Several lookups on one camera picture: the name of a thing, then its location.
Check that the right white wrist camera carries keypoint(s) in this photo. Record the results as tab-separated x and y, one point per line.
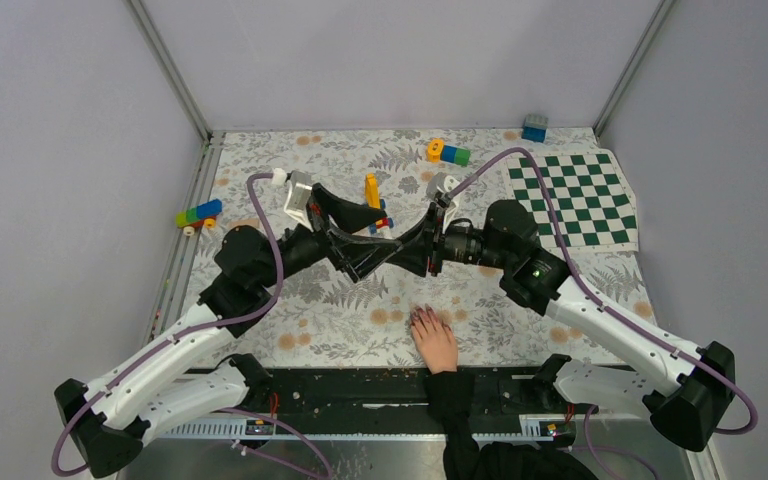
441	185

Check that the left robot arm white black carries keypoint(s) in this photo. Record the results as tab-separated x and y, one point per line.
112	418

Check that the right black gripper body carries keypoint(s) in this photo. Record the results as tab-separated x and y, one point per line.
437	252

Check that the green blue block stack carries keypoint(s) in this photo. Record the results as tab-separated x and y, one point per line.
203	216

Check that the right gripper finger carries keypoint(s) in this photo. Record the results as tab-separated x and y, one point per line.
420	235
412	260

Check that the green white checkerboard mat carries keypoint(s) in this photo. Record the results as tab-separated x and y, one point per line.
592	200

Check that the orange blue green block row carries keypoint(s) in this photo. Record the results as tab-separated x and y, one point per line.
438	151

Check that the grey blue lego bricks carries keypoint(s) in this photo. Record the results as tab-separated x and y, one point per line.
535	128

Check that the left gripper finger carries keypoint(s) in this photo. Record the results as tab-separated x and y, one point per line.
348	216
359	256

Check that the black sleeved forearm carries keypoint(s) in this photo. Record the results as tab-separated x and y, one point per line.
450	396

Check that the person's hand dark nails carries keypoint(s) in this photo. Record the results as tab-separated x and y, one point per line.
434	340

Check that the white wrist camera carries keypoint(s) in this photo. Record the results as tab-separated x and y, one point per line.
299	192
441	185

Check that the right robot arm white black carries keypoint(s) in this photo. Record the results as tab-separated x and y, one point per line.
682	388

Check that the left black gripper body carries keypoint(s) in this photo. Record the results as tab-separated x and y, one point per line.
320	221

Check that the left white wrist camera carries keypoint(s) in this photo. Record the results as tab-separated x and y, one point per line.
299	192

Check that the yellow red toy block car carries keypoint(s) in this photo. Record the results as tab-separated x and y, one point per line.
374	200

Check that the floral patterned table cloth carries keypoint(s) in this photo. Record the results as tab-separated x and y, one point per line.
323	319

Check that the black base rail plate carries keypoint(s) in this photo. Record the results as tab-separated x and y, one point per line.
390	402

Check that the small beige wooden block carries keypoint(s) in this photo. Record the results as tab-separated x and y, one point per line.
252	222

